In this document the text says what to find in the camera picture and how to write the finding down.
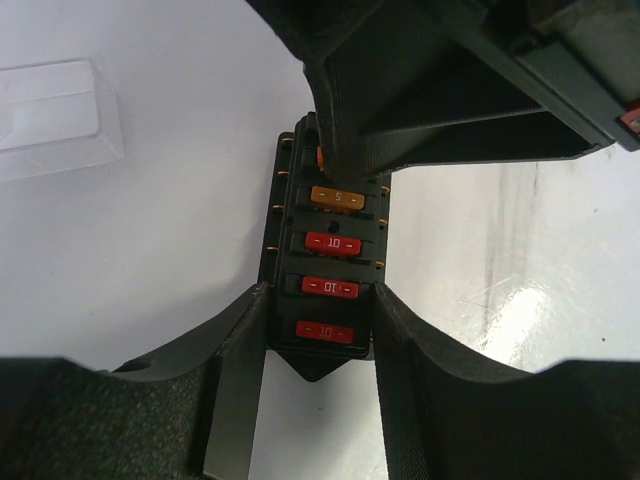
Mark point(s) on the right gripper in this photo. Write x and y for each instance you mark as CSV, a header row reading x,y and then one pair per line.
x,y
586,52

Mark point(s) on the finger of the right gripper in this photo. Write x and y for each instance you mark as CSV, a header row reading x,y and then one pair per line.
x,y
397,84

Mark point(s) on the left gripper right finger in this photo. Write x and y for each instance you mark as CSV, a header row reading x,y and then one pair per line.
x,y
449,412

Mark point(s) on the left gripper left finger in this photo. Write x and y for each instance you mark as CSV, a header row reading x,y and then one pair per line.
x,y
186,410

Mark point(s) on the orange blade fuse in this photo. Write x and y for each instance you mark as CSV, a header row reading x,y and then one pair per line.
x,y
320,159
333,198

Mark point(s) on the black fuse box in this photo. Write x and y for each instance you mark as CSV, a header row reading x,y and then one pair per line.
x,y
285,261

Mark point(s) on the red fuse near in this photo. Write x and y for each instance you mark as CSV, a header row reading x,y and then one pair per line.
x,y
324,332

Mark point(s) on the red fuse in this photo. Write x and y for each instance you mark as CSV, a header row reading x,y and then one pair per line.
x,y
332,245
324,332
330,287

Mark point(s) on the red fuse far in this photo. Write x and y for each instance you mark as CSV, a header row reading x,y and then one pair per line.
x,y
332,245

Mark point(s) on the red fuse middle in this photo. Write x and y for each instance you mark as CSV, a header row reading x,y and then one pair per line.
x,y
330,287

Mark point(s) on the clear plastic fuse box cover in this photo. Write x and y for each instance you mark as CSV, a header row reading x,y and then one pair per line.
x,y
56,117

